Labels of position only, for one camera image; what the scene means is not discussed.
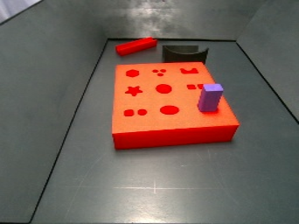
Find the red arch object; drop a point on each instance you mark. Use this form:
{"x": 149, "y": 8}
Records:
{"x": 137, "y": 46}

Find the red shape-sorter board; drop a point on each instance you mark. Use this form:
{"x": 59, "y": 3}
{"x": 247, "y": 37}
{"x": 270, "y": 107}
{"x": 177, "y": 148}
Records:
{"x": 155, "y": 107}

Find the black curved fixture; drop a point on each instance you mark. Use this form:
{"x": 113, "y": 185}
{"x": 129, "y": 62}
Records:
{"x": 185, "y": 53}

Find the purple rectangular block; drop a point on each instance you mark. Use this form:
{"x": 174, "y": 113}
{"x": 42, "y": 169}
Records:
{"x": 210, "y": 97}

